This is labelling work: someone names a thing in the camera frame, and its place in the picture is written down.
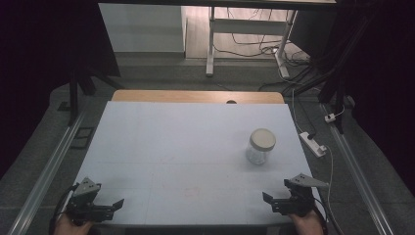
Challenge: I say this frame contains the white desk frame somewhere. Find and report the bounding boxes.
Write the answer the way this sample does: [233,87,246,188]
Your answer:
[205,6,299,79]

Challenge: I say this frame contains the white power strip cable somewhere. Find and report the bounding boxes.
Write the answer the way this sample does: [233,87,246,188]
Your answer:
[321,145,336,213]

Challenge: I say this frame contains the black curtain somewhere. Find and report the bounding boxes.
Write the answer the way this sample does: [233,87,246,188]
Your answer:
[0,0,122,179]
[336,0,415,199]

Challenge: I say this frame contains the wooden table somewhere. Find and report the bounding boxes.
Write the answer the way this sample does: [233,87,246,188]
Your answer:
[111,89,286,105]

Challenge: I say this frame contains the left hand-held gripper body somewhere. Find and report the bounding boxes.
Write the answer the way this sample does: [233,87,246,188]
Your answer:
[65,177,115,227]

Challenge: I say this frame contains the white foam board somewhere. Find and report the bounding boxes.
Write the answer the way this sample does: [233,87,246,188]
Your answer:
[56,100,329,227]

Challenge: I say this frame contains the white cabinet panel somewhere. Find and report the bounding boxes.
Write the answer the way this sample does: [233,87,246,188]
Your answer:
[98,3,187,54]

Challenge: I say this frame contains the aluminium rail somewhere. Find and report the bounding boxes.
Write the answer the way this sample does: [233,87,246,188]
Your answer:
[320,103,396,235]
[6,109,88,235]

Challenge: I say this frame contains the tangle of dark floor cables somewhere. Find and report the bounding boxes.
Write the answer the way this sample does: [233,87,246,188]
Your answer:
[213,7,311,68]

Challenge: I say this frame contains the thin white cable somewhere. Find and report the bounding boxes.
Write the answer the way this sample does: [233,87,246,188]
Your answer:
[291,87,303,133]

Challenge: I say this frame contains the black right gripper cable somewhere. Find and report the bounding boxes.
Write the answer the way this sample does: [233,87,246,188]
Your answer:
[312,195,346,235]

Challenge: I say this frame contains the clear glass jar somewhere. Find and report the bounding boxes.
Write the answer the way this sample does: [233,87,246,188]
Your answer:
[245,140,272,165]

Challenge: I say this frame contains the person's right hand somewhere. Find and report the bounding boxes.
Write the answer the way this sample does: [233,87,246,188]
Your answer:
[288,210,323,235]

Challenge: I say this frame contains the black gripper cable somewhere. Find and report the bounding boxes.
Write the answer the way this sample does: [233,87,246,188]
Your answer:
[312,195,346,235]
[48,183,80,235]

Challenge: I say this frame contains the white power strip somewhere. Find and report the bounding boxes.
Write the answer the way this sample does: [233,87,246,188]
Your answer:
[299,130,328,159]

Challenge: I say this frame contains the black tripod stand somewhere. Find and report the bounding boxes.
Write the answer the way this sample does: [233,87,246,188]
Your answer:
[66,63,125,127]

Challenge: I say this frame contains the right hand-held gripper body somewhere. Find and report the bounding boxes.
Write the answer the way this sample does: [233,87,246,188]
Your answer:
[283,172,329,218]

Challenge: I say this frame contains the white round jar lid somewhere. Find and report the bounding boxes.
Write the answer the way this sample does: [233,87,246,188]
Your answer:
[250,127,277,152]

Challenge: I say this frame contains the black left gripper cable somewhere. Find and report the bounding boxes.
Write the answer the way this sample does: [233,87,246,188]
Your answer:
[48,183,80,235]

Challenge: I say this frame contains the person's left hand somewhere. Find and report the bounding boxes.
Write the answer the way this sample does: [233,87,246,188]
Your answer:
[53,212,95,235]

